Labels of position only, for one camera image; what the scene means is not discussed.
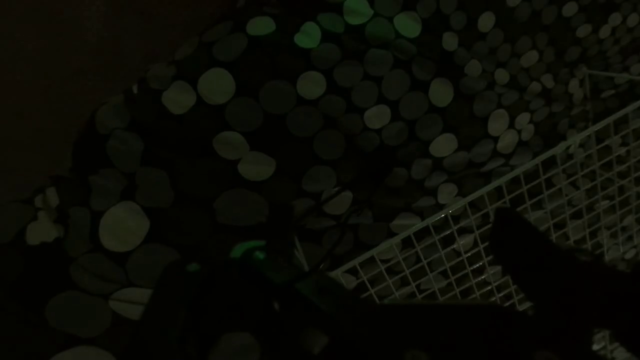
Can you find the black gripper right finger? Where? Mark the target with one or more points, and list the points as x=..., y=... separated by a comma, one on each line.
x=573, y=293

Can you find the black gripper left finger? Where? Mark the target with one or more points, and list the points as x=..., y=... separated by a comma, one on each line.
x=238, y=309

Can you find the pebble pattern bed cover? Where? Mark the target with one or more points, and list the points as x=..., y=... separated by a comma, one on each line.
x=139, y=133

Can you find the white wire rack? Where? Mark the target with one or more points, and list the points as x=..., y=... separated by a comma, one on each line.
x=573, y=177

